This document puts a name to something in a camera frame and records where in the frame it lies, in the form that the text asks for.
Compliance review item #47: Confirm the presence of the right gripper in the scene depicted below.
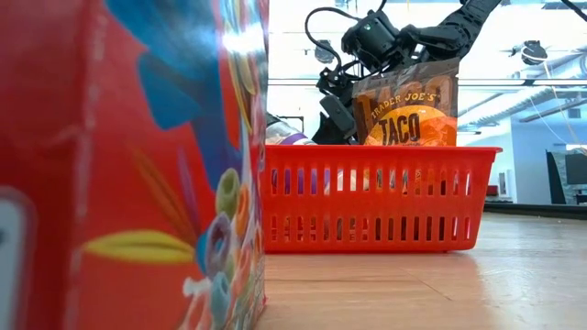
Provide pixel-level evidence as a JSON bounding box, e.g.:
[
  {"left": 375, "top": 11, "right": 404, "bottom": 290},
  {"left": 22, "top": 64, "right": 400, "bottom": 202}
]
[{"left": 313, "top": 27, "right": 416, "bottom": 146}]

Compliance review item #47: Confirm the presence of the red plastic basket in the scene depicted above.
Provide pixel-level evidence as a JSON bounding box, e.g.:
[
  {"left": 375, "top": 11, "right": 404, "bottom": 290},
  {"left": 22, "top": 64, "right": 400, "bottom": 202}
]
[{"left": 260, "top": 145, "right": 504, "bottom": 255}]

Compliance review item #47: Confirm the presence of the purple label spice jar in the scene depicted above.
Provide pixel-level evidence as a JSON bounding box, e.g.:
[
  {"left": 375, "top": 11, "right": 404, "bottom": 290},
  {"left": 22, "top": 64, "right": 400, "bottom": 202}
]
[{"left": 265, "top": 119, "right": 317, "bottom": 148}]

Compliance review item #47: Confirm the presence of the brown taco seasoning packet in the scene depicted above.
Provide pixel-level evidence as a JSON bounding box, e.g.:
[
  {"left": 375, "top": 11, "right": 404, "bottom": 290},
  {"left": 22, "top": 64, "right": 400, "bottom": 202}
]
[{"left": 351, "top": 58, "right": 461, "bottom": 148}]

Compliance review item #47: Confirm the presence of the red mini cereal box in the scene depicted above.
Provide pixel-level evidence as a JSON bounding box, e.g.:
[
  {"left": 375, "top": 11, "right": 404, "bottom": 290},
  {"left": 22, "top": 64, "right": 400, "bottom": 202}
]
[{"left": 0, "top": 0, "right": 271, "bottom": 330}]

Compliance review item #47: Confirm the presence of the black hanging lamp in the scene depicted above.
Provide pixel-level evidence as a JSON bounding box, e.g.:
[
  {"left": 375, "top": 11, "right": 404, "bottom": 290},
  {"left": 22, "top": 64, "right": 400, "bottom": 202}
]
[
  {"left": 314, "top": 39, "right": 336, "bottom": 64},
  {"left": 521, "top": 39, "right": 549, "bottom": 66}
]

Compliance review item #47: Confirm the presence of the black monitor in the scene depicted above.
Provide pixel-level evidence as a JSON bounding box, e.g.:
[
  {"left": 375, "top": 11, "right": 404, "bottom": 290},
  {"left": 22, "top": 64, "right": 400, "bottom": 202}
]
[{"left": 545, "top": 148, "right": 587, "bottom": 205}]

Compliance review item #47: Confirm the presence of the black metal table frame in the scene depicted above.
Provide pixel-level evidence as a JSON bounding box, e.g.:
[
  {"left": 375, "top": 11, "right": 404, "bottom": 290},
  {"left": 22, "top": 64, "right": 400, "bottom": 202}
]
[{"left": 483, "top": 201, "right": 587, "bottom": 220}]

